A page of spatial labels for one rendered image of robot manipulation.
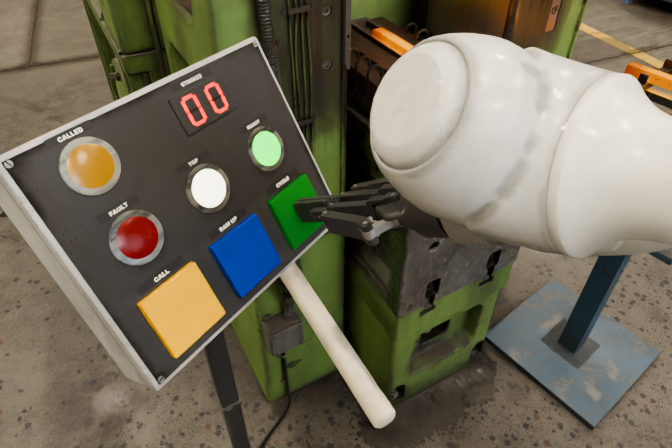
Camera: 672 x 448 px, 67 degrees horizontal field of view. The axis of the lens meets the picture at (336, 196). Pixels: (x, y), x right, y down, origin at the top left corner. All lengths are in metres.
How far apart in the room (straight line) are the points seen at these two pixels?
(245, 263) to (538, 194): 0.42
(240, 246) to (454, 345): 1.08
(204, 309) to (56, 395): 1.30
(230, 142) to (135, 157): 0.12
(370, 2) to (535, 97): 1.15
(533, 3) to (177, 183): 0.92
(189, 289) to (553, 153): 0.43
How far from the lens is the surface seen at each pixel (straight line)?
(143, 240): 0.57
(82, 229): 0.55
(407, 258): 1.09
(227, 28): 0.86
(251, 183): 0.64
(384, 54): 1.15
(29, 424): 1.85
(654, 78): 1.36
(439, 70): 0.26
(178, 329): 0.59
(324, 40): 0.95
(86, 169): 0.55
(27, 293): 2.20
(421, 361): 1.56
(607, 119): 0.28
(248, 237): 0.63
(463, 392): 1.71
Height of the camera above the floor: 1.46
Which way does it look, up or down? 40 degrees down
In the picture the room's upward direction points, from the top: straight up
